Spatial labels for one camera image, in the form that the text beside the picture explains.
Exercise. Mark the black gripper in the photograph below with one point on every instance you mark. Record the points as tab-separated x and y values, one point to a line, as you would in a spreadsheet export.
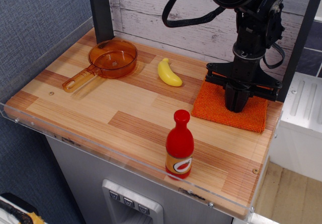
245	75

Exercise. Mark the orange cloth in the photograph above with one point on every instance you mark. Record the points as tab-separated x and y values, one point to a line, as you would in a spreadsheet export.
210	105

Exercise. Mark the dark right frame post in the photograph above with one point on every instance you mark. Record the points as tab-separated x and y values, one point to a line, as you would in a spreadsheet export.
298	48

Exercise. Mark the red hot sauce bottle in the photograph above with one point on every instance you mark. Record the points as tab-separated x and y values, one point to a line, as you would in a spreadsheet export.
180	146

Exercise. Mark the yellow object bottom left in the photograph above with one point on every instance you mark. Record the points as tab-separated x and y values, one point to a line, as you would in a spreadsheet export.
35	218

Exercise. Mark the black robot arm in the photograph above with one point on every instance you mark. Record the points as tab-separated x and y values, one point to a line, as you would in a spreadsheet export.
258	26

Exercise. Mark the dark left frame post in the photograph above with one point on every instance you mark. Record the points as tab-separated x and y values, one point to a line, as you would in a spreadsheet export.
102	20

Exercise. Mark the grey toy fridge cabinet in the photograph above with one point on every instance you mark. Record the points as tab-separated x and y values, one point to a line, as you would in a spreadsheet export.
85	172

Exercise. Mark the dark frame post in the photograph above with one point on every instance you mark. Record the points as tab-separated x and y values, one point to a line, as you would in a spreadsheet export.
298	48
102	20

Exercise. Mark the orange transparent toy pan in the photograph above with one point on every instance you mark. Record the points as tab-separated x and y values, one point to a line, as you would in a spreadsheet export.
109	59

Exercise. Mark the white toy sink unit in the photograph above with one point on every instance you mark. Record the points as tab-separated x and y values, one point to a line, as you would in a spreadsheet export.
297	142

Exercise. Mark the yellow toy banana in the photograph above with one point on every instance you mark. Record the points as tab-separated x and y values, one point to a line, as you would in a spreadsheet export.
167	75

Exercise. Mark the grey dispenser panel with buttons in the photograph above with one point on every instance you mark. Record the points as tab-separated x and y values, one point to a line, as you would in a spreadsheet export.
130	204

